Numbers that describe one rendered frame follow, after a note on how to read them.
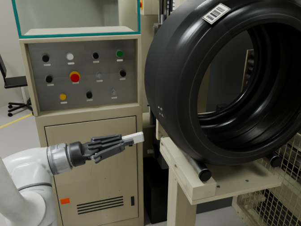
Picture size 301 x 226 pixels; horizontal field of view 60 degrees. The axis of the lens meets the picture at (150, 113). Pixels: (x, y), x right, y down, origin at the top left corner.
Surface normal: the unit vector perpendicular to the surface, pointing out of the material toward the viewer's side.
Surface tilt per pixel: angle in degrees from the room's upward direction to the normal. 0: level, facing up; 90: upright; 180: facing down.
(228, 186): 0
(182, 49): 68
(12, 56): 90
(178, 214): 90
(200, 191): 90
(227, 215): 0
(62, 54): 90
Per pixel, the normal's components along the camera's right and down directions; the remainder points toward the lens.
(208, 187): 0.27, 0.40
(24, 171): 0.06, -0.40
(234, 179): 0.00, -0.91
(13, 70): 0.87, 0.21
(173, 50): -0.75, -0.21
